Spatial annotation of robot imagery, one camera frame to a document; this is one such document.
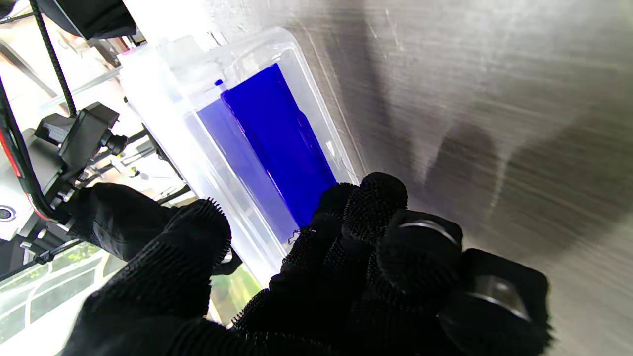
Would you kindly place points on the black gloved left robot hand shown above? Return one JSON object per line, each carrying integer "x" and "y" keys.
{"x": 346, "y": 296}

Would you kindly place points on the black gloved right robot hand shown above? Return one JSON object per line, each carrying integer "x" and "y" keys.
{"x": 123, "y": 217}

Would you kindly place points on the clear container with blue clips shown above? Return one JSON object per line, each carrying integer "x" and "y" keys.
{"x": 237, "y": 148}

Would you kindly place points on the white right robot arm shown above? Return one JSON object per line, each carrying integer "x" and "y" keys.
{"x": 15, "y": 198}

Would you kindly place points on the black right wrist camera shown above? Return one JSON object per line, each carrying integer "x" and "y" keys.
{"x": 81, "y": 136}

